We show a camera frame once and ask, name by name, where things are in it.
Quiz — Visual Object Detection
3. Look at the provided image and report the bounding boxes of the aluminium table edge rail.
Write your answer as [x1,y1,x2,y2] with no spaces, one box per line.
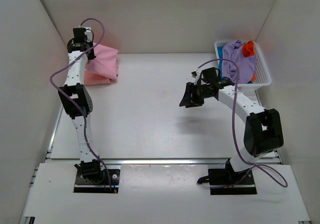
[45,157,281,165]

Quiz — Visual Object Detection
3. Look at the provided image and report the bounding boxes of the lavender t-shirt in basket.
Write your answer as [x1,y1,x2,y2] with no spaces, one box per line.
[226,40,257,84]

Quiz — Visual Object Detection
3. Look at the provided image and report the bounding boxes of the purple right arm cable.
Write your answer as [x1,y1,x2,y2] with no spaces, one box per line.
[191,59,289,188]

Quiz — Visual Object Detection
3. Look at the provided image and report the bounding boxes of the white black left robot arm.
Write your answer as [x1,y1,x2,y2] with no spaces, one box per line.
[58,27,105,183]

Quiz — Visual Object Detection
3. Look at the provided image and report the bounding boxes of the orange garment in basket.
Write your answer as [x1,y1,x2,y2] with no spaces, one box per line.
[242,41,255,57]

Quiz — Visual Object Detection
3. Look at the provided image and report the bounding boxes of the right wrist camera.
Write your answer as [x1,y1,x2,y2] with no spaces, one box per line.
[191,70,202,85]

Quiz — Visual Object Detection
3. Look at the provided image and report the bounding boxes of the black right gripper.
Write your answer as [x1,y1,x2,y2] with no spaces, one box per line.
[179,83,210,108]

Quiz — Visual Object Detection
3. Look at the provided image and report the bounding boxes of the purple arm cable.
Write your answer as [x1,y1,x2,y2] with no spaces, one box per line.
[49,18,118,192]
[191,59,289,188]

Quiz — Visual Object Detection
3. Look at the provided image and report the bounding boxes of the folded salmon t-shirt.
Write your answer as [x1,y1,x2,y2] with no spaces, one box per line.
[84,71,114,86]

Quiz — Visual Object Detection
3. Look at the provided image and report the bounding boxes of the white plastic laundry basket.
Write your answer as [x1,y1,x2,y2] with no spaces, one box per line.
[214,40,272,92]

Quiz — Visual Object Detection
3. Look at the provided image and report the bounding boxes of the pink t-shirt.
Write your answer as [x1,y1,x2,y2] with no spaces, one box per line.
[85,44,119,80]

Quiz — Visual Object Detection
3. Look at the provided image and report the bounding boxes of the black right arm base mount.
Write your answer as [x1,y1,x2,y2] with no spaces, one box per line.
[196,160,258,195]

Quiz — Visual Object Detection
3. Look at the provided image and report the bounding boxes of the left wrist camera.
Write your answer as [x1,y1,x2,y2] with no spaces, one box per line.
[85,27,95,42]

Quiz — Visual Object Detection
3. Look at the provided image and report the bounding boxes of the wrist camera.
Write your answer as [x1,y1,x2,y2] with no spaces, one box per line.
[191,70,202,85]
[85,27,95,42]

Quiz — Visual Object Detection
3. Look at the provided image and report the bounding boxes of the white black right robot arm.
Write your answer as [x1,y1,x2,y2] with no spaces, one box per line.
[179,67,284,184]

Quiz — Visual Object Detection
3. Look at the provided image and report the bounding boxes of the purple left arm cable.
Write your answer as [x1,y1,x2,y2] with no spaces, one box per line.
[49,18,118,192]

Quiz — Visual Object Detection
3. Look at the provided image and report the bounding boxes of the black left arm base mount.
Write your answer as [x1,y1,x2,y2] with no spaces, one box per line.
[73,160,121,194]

